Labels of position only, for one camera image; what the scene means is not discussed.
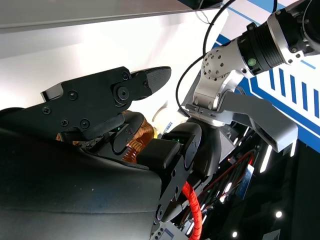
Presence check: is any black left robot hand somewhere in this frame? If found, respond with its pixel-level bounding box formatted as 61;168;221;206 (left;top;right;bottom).
187;117;222;181

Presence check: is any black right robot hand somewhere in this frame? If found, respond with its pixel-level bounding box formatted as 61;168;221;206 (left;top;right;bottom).
0;65;202;240

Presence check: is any black robot torso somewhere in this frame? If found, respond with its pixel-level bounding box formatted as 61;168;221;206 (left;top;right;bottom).
174;124;320;240

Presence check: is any red cable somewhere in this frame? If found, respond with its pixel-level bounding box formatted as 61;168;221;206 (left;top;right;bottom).
181;181;204;240

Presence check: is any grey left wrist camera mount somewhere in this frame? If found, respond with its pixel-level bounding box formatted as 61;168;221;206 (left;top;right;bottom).
217;90;299;154

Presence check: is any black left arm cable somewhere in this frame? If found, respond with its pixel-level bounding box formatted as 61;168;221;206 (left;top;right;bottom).
175;0;237;118

